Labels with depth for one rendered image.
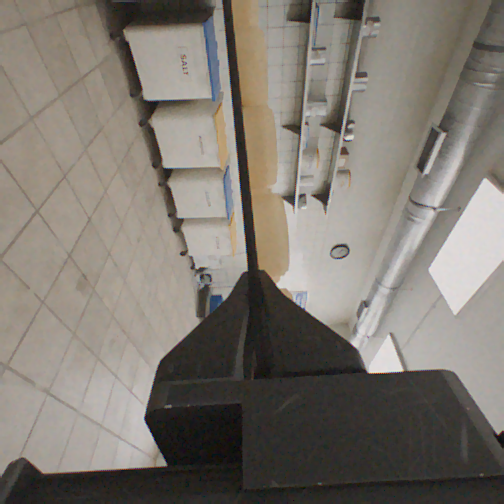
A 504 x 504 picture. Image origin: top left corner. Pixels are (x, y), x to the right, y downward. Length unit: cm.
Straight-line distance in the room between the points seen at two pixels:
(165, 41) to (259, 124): 257
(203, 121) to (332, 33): 146
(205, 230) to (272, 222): 344
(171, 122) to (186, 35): 68
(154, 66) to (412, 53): 242
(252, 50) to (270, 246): 12
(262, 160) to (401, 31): 348
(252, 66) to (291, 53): 319
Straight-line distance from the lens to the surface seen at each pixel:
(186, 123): 289
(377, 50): 359
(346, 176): 380
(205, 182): 316
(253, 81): 21
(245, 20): 25
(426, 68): 385
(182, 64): 274
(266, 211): 16
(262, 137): 17
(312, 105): 332
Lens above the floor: 100
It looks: 1 degrees down
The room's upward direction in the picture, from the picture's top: 87 degrees clockwise
